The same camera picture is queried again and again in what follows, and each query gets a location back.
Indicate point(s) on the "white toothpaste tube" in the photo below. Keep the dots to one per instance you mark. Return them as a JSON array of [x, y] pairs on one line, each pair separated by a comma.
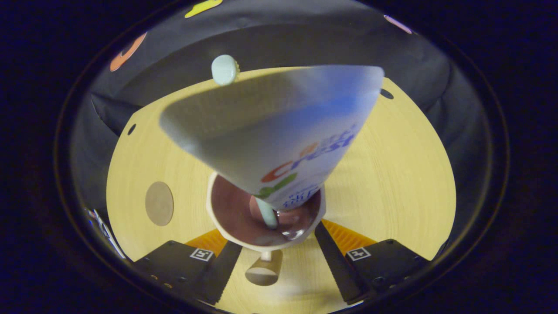
[[279, 126]]

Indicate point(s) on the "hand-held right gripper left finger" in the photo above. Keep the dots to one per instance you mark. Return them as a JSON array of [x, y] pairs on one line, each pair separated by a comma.
[[220, 274]]

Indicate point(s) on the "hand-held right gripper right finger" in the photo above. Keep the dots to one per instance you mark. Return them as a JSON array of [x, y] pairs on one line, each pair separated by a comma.
[[338, 266]]

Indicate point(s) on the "black backdrop cloth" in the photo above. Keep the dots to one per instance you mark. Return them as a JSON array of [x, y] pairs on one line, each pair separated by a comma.
[[261, 39]]

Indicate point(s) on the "pale green toothbrush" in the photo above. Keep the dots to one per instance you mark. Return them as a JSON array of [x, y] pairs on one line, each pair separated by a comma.
[[224, 69]]

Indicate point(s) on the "wooden desktop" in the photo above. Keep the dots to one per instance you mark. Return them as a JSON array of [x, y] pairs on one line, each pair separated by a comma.
[[392, 174]]

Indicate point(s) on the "round brown coaster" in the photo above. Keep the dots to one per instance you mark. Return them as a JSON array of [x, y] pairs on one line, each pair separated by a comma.
[[159, 204]]

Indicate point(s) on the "beige cup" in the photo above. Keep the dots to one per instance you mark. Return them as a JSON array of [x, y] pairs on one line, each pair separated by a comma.
[[235, 218]]

